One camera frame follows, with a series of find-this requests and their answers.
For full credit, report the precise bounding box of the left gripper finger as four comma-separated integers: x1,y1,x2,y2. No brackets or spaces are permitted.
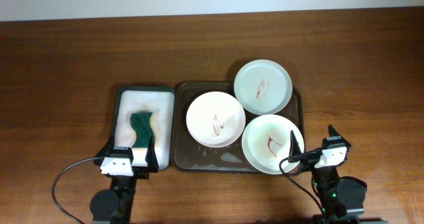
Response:
95,137,115,158
145,137,159,172

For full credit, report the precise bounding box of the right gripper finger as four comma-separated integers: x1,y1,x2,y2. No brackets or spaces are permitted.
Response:
289,131,302,156
328,125,344,140

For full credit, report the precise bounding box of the white plate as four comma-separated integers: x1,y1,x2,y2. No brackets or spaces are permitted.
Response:
242,115,305,175
185,91,246,148

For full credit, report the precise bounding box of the green and yellow sponge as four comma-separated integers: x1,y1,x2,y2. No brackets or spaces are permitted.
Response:
130,112,156,148

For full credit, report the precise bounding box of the pale green plate top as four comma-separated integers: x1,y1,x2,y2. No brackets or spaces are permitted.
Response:
234,60,293,115

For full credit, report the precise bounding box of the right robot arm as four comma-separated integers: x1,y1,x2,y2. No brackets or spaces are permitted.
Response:
286,125,367,223

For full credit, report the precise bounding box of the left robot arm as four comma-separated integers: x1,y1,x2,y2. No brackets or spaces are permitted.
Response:
90,137,159,224

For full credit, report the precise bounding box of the large dark brown tray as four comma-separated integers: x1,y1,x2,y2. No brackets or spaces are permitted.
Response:
171,82,304,176

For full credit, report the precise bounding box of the small dark soap tray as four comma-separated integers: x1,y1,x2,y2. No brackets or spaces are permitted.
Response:
110,86,175,171

